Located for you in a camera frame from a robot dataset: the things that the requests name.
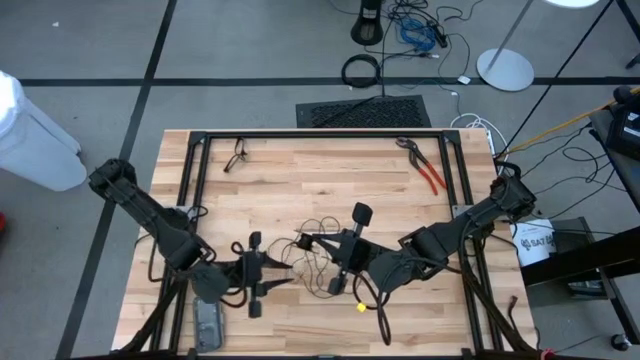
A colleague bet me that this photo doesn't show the thin black slanted pole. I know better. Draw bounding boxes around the thin black slanted pole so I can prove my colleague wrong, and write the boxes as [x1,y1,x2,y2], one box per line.
[498,0,617,157]

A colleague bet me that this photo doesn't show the thick black cable loop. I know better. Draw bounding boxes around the thick black cable loop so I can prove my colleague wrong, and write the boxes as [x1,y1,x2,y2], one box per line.
[494,160,522,177]

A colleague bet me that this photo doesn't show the black device white label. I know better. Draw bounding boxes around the black device white label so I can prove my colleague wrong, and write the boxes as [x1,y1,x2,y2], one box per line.
[619,110,640,162]

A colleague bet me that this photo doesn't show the red-handled pliers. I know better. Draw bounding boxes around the red-handled pliers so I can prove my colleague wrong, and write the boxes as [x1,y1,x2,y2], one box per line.
[395,137,449,196]

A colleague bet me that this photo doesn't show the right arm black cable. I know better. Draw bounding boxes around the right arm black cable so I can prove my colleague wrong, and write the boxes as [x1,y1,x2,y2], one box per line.
[351,272,394,347]

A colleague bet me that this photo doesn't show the black eyeglasses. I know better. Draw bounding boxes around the black eyeglasses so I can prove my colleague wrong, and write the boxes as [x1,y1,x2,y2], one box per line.
[223,137,249,174]

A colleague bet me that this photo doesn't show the black power strip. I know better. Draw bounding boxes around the black power strip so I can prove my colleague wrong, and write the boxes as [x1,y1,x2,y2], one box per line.
[427,19,450,50]

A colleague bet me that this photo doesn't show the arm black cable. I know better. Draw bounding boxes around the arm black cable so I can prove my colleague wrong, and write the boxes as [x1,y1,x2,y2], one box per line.
[351,272,394,347]
[147,204,251,310]

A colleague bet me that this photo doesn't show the blue cable bundle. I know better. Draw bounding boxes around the blue cable bundle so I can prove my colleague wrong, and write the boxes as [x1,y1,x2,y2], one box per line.
[397,17,437,52]

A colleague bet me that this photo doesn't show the white lamp base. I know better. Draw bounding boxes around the white lamp base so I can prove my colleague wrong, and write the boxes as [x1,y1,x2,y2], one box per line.
[475,0,601,93]

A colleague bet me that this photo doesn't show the black floor cable tangle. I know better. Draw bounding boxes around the black floor cable tangle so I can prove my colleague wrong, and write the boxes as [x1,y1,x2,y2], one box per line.
[379,0,474,84]

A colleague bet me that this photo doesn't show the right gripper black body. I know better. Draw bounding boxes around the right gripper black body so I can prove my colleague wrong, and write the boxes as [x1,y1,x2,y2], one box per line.
[327,202,381,296]

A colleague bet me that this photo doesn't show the coiled black floor cable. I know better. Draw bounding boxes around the coiled black floor cable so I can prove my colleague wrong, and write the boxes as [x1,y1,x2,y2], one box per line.
[341,53,384,90]

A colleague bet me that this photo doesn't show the grey rectangular pouch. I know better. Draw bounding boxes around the grey rectangular pouch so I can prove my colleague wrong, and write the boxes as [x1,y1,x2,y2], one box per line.
[192,297,225,354]

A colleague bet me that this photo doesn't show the black side cart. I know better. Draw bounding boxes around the black side cart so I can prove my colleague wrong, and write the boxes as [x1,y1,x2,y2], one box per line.
[589,84,640,214]

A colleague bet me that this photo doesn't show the dark red cable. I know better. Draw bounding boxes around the dark red cable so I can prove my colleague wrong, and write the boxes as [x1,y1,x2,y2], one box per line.
[506,294,522,334]

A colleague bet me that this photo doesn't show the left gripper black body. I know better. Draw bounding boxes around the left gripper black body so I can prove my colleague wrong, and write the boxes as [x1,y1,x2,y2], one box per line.
[227,231,267,320]

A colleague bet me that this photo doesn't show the black cylinder stand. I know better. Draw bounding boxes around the black cylinder stand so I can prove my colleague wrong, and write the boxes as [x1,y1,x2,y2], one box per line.
[349,0,385,46]

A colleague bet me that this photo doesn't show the black floor vent mat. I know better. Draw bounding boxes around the black floor vent mat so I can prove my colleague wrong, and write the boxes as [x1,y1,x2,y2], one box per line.
[295,94,433,129]

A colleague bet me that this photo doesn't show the yellow cable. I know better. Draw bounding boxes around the yellow cable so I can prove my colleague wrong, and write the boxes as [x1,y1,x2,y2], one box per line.
[499,87,640,156]

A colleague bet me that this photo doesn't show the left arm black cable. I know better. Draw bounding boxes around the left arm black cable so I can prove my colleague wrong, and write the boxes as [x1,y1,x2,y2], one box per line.
[147,204,251,310]

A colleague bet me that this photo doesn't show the white power strip cable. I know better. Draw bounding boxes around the white power strip cable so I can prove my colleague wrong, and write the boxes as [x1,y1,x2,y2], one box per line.
[449,113,509,157]

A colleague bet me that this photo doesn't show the thin black cord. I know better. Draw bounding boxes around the thin black cord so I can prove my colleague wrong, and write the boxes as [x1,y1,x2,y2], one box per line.
[267,216,351,301]

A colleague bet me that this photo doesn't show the white trash bin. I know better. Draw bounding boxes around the white trash bin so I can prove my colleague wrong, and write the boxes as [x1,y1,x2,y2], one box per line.
[0,69,87,193]

